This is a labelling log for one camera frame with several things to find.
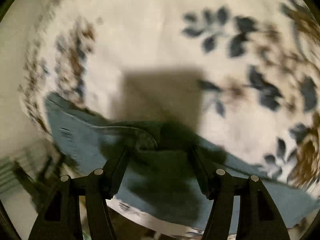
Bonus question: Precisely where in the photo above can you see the blue denim pants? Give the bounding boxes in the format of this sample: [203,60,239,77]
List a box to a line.
[44,85,319,231]

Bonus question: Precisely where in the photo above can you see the white floral bed sheet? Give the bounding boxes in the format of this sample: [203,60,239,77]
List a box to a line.
[18,0,320,201]

